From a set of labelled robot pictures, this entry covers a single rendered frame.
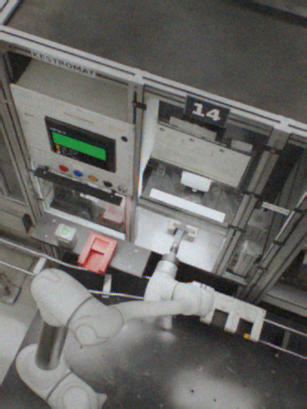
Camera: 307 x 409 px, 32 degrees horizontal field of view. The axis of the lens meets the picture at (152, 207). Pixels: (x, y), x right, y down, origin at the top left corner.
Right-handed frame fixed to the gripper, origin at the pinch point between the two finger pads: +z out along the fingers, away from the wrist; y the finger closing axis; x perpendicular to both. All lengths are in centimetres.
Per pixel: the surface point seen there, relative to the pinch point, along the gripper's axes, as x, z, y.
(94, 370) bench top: 16, -70, -30
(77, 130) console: 39, -13, 73
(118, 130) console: 25, -11, 79
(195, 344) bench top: -24, -42, -31
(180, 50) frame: 14, 8, 100
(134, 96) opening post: 21, -8, 95
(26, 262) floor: 89, -18, -100
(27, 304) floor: 76, -42, -99
